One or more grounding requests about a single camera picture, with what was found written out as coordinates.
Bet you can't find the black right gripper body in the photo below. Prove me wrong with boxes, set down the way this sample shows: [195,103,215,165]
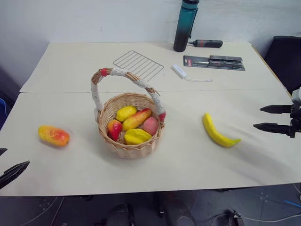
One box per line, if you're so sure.
[289,103,301,139]

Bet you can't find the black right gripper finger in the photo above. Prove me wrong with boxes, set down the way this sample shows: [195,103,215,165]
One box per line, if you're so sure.
[260,105,293,114]
[253,122,292,137]

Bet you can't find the yellow toy star fruit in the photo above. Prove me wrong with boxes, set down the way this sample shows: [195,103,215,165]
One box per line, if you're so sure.
[124,128,153,145]

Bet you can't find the blue object beside table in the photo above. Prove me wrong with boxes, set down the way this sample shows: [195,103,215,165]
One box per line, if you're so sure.
[0,98,6,129]

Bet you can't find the black chair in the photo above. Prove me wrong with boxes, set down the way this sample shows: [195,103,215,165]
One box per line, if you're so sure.
[263,35,301,95]

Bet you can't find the plump orange yellow toy mango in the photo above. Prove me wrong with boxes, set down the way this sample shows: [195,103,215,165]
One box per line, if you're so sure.
[37,125,71,147]

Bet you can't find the yellow toy banana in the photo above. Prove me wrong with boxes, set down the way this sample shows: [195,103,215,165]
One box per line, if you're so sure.
[203,113,241,148]

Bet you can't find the black tool set package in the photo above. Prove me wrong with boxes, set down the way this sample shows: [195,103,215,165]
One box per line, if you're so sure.
[183,55,246,72]

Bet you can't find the black electric screwdriver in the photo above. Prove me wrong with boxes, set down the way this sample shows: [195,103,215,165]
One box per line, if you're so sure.
[189,39,223,48]

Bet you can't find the black device on floor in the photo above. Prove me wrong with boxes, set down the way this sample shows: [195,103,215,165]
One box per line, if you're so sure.
[228,210,243,226]

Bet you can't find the red yellow toy pear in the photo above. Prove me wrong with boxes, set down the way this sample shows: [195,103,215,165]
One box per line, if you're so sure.
[107,119,123,142]

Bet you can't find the pink toy peach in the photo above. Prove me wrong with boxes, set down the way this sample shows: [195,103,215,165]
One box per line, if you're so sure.
[143,116,159,136]

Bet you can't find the teal black water bottle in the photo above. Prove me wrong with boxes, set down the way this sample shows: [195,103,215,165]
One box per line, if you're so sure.
[173,0,200,52]

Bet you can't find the yellow toy lemon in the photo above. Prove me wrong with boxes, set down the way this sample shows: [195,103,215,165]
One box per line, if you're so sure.
[116,105,138,122]

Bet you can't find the long orange yellow toy mango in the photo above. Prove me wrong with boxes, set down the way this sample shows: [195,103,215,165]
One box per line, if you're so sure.
[122,108,152,131]

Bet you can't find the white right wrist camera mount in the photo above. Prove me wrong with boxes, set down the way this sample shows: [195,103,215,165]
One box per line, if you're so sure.
[291,86,301,104]

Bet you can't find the blue floor cable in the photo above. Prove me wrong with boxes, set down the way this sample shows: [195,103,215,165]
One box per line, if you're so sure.
[283,200,301,210]

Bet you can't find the white floor cable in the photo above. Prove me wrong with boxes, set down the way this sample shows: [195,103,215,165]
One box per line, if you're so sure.
[210,209,301,224]

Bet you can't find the white adapter with cable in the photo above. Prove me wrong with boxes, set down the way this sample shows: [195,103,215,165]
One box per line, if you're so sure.
[171,64,212,83]

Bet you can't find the wicker basket with handle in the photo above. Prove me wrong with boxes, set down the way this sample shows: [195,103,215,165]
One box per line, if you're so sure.
[90,67,167,160]

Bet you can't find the metal wire rack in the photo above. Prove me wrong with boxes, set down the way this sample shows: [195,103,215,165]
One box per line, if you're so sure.
[112,50,165,81]

